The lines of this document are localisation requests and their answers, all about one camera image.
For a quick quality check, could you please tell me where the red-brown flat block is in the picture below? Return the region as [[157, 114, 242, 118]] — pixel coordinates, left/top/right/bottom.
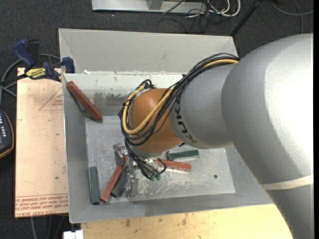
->
[[100, 156, 130, 204], [157, 158, 192, 170], [66, 81, 104, 122]]

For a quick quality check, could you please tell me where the brown cardboard board, red print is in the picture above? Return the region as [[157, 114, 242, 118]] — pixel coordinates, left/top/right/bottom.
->
[[14, 67, 69, 218]]

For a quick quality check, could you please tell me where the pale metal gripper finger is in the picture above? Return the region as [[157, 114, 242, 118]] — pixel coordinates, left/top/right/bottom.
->
[[113, 143, 129, 166], [126, 166, 140, 198]]

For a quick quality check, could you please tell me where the dark green flat block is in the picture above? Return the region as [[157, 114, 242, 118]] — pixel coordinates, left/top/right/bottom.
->
[[166, 149, 200, 161], [110, 167, 129, 198], [89, 166, 101, 205]]

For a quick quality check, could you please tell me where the grey metal bin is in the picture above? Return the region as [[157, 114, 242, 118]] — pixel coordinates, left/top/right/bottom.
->
[[58, 28, 274, 224]]

